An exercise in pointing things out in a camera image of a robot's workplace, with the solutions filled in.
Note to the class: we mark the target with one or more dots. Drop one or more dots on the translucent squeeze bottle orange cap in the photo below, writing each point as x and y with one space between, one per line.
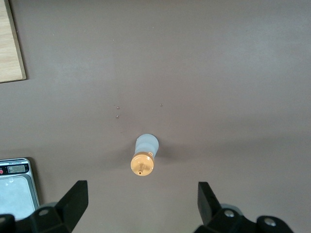
142 163

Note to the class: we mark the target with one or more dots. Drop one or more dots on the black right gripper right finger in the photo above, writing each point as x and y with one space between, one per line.
209 213

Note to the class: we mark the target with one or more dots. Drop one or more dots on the wooden cutting board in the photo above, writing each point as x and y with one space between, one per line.
9 48

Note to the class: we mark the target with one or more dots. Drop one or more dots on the silver digital kitchen scale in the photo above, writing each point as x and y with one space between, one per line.
14 194

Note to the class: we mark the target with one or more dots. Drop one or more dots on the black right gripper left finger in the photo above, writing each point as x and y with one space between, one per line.
70 208

